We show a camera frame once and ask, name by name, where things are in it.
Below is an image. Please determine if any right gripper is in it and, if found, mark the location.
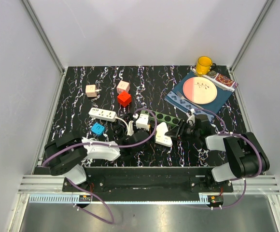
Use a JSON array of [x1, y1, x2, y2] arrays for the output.
[[165, 118, 200, 143]]

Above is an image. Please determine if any white triangular power strip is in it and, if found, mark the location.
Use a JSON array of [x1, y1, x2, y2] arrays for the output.
[[155, 122, 173, 147]]

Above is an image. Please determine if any green power strip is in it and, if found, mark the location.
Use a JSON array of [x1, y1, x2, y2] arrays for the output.
[[140, 110, 181, 128]]

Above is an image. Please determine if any red cube socket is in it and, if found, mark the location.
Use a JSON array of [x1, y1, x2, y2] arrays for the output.
[[117, 91, 132, 107]]

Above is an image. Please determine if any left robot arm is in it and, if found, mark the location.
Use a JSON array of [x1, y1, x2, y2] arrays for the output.
[[42, 130, 150, 191]]

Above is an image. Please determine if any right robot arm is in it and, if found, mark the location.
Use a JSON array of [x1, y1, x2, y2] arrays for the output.
[[165, 114, 270, 192]]

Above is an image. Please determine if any blue plug adapter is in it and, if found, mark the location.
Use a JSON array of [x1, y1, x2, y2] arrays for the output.
[[91, 122, 105, 136]]

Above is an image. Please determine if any silver fork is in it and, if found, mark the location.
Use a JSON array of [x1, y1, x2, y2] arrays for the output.
[[176, 91, 204, 110]]

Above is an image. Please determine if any blue placemat cloth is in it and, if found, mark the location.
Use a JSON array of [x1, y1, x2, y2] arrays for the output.
[[165, 72, 232, 120]]

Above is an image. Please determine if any white rectangular power strip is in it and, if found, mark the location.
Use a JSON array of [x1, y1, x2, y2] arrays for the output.
[[89, 108, 117, 122]]

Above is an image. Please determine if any pink cream plate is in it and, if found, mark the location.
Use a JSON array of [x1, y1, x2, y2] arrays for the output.
[[182, 77, 217, 104]]

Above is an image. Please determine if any pink cube socket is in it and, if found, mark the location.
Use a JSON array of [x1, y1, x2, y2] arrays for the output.
[[116, 81, 130, 94]]

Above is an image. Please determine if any beige cube socket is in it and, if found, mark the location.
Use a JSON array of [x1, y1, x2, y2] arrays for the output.
[[85, 85, 100, 98]]

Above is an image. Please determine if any yellow mug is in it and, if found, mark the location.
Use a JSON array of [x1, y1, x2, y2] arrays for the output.
[[196, 56, 216, 75]]

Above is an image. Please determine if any white coiled cable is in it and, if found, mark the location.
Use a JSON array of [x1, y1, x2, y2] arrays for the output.
[[115, 116, 137, 137]]

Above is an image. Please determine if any black coiled cable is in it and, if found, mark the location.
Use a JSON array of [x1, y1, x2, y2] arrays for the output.
[[112, 112, 135, 141]]

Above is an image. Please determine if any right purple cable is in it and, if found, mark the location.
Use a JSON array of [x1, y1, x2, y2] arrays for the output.
[[183, 108, 264, 211]]

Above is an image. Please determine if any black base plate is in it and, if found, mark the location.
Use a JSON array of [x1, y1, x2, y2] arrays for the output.
[[33, 166, 235, 201]]

